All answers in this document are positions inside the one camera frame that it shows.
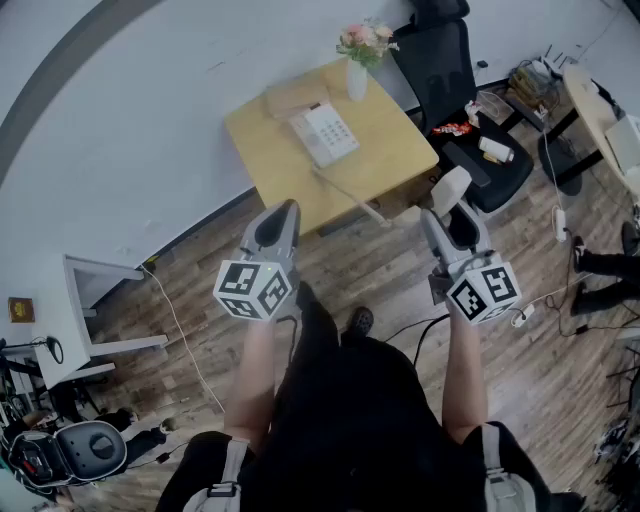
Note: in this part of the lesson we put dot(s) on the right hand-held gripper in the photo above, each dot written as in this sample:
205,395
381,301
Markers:
480,295

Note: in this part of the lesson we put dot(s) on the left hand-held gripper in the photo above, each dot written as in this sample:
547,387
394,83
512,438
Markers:
250,285

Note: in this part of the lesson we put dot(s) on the person's right forearm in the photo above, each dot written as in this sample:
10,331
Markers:
465,380

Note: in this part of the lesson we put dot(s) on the person's left forearm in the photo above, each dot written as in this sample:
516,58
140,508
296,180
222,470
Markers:
252,380

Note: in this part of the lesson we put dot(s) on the white plastic bottle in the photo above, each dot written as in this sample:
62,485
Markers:
495,148

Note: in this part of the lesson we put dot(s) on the white power strip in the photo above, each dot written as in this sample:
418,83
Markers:
523,315
559,225

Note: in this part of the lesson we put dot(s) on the red snack packet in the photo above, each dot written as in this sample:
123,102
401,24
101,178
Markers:
452,129

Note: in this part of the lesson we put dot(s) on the white telephone base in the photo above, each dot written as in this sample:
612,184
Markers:
327,134

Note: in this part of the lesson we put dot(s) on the person's black shoe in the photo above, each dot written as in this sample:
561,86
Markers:
361,321

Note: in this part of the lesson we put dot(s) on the brown cardboard box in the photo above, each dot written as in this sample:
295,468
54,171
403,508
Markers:
295,99

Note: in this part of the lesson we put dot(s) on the black office chair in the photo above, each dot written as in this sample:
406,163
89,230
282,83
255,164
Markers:
440,75

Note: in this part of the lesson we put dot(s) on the olive fabric bundle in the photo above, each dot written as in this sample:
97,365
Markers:
527,82

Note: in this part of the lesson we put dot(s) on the white ribbed vase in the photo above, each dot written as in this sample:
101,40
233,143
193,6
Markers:
356,82

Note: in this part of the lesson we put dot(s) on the white router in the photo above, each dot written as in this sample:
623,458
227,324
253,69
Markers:
550,62

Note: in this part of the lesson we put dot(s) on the person's black clothing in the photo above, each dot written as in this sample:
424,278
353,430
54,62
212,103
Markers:
350,425

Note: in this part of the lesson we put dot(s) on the pink flower bouquet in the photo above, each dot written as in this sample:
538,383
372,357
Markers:
367,40

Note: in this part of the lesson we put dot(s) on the white side desk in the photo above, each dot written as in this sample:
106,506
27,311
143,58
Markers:
60,320

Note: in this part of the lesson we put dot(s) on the small golden brown box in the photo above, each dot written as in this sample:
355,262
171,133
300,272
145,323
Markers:
20,310

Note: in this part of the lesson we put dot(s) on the black hard carry case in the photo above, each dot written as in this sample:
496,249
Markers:
85,450

